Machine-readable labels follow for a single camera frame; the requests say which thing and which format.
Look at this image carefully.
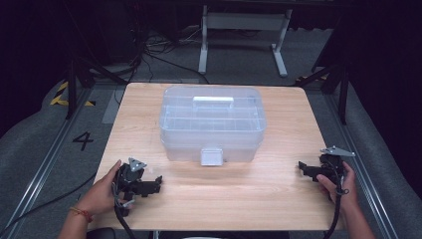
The grey metal desk frame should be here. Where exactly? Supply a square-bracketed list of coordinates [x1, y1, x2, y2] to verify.
[197, 4, 294, 79]

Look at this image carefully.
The black floor cable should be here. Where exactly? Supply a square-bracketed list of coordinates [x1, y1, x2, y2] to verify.
[0, 171, 98, 237]

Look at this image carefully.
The red string bracelet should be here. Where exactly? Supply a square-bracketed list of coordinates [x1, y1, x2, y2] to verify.
[69, 206, 95, 223]

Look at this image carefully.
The person's left hand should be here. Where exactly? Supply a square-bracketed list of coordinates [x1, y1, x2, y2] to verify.
[74, 159, 134, 217]

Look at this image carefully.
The tangle of black cables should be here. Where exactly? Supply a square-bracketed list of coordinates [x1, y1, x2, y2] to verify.
[130, 28, 211, 86]

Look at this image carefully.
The hand-held gripper cable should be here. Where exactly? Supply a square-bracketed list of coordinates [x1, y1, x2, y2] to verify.
[322, 158, 350, 239]
[113, 198, 137, 239]

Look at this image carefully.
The yellow black floor tape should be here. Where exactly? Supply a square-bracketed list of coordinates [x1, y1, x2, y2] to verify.
[49, 81, 98, 108]

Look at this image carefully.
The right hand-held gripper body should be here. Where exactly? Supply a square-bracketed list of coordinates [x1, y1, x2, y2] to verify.
[313, 145, 356, 200]

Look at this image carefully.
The metal floor rail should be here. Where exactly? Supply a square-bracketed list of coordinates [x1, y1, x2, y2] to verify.
[0, 87, 96, 239]
[322, 93, 401, 239]

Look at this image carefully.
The black tripod stand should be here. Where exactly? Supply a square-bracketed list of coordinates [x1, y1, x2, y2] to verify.
[295, 61, 350, 126]
[64, 54, 129, 121]

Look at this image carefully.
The right hand-held gripper cable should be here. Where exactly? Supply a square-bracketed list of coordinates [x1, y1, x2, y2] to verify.
[322, 158, 350, 239]

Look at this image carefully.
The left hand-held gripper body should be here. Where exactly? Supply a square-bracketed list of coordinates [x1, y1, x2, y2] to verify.
[113, 157, 157, 209]

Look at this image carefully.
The clear plastic storage box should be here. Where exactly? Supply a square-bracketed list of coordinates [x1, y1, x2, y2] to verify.
[159, 85, 268, 166]

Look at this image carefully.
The left hand-held gripper cable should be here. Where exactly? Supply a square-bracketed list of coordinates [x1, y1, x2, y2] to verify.
[113, 198, 137, 239]

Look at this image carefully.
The person's right hand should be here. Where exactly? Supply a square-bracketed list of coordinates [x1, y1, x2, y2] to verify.
[316, 161, 359, 213]

